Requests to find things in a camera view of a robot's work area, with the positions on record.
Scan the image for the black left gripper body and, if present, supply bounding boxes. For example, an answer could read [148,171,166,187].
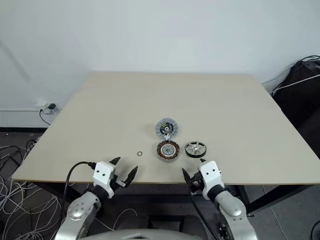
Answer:
[109,166,126,195]

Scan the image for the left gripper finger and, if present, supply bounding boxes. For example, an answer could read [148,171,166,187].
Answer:
[109,156,122,168]
[123,165,139,188]

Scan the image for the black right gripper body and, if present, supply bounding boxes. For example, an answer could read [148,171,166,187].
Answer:
[188,171,204,196]

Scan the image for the black rotor with silver spokes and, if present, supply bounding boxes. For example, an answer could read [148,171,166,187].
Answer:
[184,140,209,159]

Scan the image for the copper wound motor stator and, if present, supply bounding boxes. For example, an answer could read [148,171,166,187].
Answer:
[156,140,180,162]

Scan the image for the silver motor end cover disc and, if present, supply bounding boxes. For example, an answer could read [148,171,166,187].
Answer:
[155,118,177,140]

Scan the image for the black base under table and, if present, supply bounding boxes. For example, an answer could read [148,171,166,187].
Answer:
[147,213,210,232]

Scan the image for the silver robot torso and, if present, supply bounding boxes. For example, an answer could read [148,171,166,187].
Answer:
[81,224,202,240]

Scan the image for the white power strip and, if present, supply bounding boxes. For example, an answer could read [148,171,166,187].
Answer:
[34,99,63,115]

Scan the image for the black bag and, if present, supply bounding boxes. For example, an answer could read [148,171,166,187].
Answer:
[271,57,320,161]

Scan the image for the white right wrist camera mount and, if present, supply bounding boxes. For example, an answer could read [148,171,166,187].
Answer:
[199,160,225,200]

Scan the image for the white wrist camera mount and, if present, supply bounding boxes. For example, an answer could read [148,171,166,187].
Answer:
[92,161,116,199]
[199,160,225,200]

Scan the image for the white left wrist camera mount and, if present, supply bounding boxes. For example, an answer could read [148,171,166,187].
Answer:
[92,161,116,199]

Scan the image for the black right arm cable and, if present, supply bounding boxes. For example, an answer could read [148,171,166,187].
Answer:
[188,190,219,231]

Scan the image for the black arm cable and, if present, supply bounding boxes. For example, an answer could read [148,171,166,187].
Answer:
[188,190,219,231]
[62,161,98,208]

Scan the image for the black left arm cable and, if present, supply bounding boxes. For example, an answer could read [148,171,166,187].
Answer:
[62,161,98,208]

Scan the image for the black table frame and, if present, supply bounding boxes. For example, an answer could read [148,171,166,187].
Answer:
[34,181,320,218]

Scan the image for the black power strip cable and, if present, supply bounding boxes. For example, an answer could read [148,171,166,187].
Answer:
[38,107,52,125]

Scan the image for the black floor cables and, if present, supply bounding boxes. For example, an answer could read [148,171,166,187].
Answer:
[0,136,45,166]

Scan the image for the white cable tangle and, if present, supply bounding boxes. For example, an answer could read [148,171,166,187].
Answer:
[0,172,63,240]

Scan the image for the white cable over bag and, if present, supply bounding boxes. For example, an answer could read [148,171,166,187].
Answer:
[270,72,320,95]

